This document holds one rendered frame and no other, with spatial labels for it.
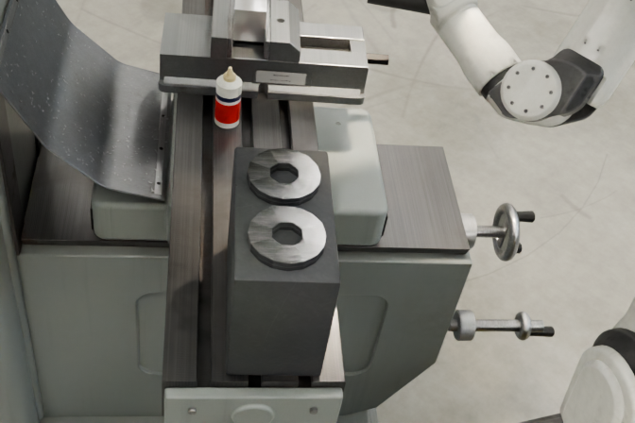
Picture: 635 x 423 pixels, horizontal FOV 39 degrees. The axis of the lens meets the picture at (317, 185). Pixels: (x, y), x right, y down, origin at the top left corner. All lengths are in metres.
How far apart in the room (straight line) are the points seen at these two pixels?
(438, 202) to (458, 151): 1.27
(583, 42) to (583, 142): 1.99
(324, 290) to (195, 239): 0.32
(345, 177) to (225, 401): 0.55
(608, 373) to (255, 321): 0.41
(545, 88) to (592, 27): 0.10
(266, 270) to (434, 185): 0.76
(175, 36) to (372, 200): 0.43
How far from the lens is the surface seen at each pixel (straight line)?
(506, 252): 1.77
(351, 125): 1.65
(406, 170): 1.72
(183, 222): 1.29
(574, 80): 1.16
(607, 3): 1.18
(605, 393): 1.11
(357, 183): 1.54
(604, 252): 2.80
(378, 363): 1.83
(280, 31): 1.48
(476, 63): 1.22
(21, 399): 1.83
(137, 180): 1.44
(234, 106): 1.41
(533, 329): 1.82
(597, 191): 2.99
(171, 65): 1.49
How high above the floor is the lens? 1.88
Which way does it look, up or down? 44 degrees down
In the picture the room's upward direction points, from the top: 10 degrees clockwise
